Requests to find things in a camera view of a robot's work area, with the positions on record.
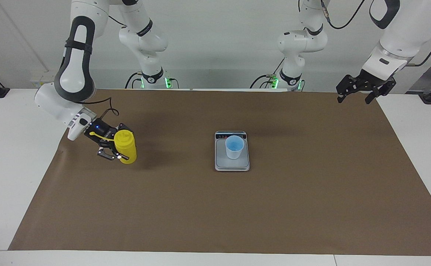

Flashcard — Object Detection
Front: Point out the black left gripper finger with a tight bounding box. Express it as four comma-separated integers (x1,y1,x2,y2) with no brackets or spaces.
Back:
365,79,396,105
336,75,357,103

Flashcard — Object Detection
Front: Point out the yellow squeeze bottle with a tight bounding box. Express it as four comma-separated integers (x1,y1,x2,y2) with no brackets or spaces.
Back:
89,129,138,164

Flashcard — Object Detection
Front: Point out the light blue plastic cup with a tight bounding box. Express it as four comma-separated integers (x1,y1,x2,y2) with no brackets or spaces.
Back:
225,135,245,160

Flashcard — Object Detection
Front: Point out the silver digital kitchen scale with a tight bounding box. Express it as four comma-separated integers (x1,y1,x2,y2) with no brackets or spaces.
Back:
214,130,250,172

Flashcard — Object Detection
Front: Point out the brown table mat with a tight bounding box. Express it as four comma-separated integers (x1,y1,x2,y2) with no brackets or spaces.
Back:
8,89,431,256

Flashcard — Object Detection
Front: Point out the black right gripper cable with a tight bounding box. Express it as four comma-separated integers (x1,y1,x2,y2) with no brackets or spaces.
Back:
86,97,120,119

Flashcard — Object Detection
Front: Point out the black base cable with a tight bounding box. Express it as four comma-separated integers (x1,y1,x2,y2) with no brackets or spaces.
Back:
125,71,144,89
250,59,286,89

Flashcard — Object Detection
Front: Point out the white wall socket box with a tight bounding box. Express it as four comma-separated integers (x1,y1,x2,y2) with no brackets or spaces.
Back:
31,76,53,88

